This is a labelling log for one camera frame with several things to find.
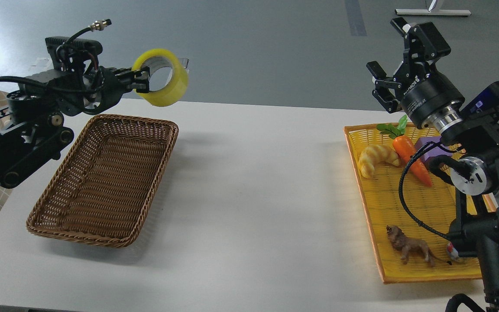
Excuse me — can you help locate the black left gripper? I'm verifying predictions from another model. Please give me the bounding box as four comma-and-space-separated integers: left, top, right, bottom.
83, 67, 150, 115

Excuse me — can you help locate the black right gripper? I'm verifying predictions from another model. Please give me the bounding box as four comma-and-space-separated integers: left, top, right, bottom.
366, 17, 465, 129

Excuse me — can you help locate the yellow tape roll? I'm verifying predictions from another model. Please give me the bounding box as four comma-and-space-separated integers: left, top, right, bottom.
131, 48, 189, 107

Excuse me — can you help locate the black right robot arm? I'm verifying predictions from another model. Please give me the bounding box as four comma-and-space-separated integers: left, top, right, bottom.
366, 17, 499, 312

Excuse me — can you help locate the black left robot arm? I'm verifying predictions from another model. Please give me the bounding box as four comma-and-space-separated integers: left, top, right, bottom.
0, 19, 152, 189

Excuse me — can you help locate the white stand base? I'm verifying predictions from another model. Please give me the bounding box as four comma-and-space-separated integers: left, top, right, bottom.
394, 0, 472, 17

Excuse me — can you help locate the toy carrot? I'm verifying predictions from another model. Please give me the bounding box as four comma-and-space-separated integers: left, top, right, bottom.
376, 115, 432, 187

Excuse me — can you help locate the purple cube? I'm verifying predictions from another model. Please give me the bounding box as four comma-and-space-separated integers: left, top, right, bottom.
414, 136, 453, 165

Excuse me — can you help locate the toy croissant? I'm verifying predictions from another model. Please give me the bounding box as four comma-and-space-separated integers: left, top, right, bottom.
358, 144, 401, 179

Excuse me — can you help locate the brown wicker basket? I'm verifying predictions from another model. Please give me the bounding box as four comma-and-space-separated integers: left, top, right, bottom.
26, 114, 179, 248

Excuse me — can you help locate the yellow plastic basket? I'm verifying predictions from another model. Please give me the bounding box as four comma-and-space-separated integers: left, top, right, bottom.
344, 124, 481, 284

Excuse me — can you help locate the brown toy lion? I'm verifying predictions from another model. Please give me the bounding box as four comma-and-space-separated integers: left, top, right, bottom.
386, 225, 453, 268

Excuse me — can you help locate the small jar with pink lid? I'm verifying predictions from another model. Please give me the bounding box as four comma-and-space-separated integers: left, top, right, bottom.
445, 242, 465, 263

